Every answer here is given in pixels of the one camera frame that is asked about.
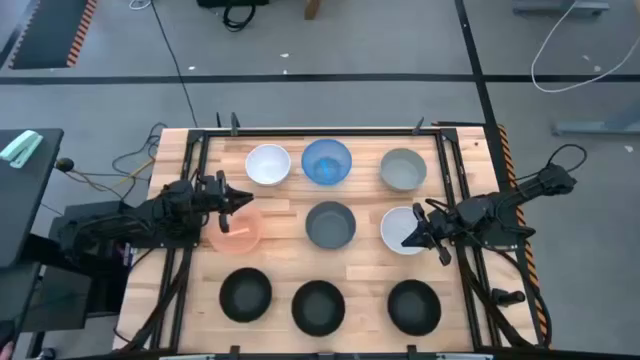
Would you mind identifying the long black floor cable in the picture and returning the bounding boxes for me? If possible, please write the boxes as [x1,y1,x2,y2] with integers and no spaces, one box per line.
[148,0,200,129]

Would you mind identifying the pink translucent bowl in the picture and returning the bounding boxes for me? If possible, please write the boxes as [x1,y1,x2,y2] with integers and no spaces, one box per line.
[206,203,265,256]

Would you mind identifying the black side table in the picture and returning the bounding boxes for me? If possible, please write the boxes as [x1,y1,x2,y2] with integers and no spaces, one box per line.
[0,128,65,269]

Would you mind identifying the black clamp handle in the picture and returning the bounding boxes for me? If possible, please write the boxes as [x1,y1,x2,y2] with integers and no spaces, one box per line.
[491,288,527,308]

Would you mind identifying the black cable bundle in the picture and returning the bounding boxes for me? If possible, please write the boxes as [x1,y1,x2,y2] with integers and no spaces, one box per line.
[118,247,194,352]
[457,247,552,349]

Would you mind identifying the black bowl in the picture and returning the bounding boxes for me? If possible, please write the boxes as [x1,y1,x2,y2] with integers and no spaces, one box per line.
[386,278,443,337]
[218,266,274,324]
[291,279,347,338]

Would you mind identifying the black mat with orange edge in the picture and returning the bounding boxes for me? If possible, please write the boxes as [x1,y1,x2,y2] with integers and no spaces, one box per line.
[8,0,99,70]

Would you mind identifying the orange black hazard strip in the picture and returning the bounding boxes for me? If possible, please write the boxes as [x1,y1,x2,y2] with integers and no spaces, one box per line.
[497,124,552,347]

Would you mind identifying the dark grey bowl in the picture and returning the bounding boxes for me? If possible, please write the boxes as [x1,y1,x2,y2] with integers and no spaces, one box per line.
[304,200,358,251]

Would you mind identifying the dark grey cabinet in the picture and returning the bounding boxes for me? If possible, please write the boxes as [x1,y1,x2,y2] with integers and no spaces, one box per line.
[22,264,126,334]

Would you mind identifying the black aluminium table frame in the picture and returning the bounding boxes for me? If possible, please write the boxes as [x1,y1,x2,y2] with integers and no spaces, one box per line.
[117,127,551,354]

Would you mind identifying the blue translucent bowl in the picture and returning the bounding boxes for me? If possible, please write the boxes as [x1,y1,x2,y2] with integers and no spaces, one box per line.
[300,138,353,187]

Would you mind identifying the light grey bowl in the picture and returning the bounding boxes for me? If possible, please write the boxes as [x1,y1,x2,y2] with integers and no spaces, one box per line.
[379,147,428,193]

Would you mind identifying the mint green stapler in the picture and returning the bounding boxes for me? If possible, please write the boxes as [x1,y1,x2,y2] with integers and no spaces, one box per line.
[0,129,44,169]

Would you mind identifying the coiled black cable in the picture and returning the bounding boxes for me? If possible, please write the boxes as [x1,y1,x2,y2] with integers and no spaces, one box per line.
[221,2,257,33]

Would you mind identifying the grey metal table base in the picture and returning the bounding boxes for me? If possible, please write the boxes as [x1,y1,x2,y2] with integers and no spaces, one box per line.
[551,99,640,137]
[511,0,612,16]

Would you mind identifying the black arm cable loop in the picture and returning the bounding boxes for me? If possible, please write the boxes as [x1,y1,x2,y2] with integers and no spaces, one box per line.
[546,143,589,175]

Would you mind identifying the black equipment box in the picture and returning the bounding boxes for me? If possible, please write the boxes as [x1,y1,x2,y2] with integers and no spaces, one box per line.
[48,199,146,261]

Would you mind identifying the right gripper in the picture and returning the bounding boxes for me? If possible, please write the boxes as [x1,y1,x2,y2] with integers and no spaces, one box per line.
[401,199,459,267]

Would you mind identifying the long white floor cable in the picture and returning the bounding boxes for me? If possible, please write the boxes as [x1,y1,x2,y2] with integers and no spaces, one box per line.
[530,0,640,94]

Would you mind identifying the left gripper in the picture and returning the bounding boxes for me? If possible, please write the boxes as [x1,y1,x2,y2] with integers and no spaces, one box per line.
[197,169,255,235]

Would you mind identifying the tangled black cables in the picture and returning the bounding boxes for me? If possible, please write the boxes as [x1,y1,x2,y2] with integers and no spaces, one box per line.
[110,121,168,202]

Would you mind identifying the yellow floor cable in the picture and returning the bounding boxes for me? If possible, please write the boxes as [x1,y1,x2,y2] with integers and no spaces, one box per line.
[113,158,154,192]

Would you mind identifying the white bowl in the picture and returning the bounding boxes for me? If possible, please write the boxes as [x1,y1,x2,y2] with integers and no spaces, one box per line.
[244,143,292,187]
[379,205,429,256]

